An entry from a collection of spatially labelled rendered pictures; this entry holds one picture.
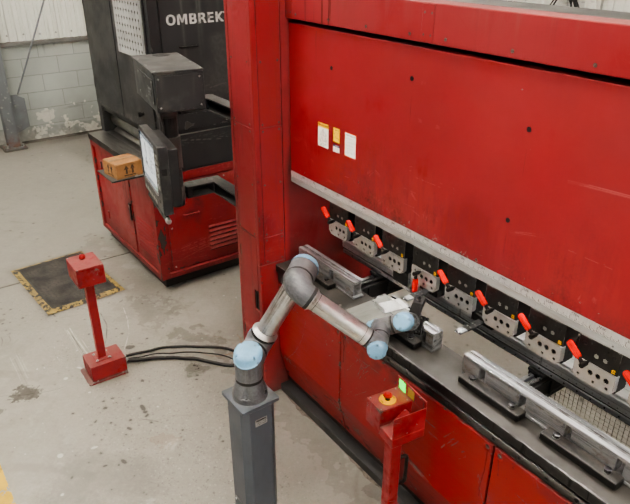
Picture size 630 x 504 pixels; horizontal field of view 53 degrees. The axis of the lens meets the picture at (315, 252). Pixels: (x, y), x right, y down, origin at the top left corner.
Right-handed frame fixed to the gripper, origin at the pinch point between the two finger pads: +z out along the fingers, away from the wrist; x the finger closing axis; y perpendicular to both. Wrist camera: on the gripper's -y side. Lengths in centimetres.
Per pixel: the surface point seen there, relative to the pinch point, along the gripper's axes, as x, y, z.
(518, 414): 48, 26, -25
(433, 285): 5.3, -14.4, -16.8
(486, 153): 22, -63, -55
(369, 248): -31.0, -25.1, 0.9
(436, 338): 8.2, 7.7, -1.1
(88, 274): -197, 21, 11
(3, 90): -635, -142, 287
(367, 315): -22.5, 4.7, -7.7
